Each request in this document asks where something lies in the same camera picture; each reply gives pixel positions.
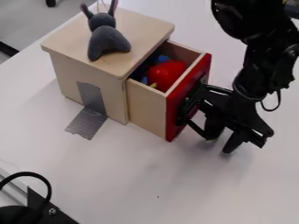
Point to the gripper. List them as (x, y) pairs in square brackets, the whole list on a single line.
[(241, 116)]

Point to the drawer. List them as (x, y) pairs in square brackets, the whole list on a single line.
[(148, 108)]

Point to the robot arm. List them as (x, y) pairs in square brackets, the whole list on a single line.
[(264, 43)]

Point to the red toy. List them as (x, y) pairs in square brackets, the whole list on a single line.
[(166, 74)]

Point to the blue toy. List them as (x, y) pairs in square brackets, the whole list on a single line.
[(163, 59)]

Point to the grey tape strip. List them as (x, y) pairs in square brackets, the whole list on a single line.
[(88, 116)]

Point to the cabinet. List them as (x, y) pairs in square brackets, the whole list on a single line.
[(93, 78)]

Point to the grey plush animal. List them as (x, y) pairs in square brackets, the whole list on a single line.
[(105, 40)]

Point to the black metal bracket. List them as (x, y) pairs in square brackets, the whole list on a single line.
[(39, 211)]

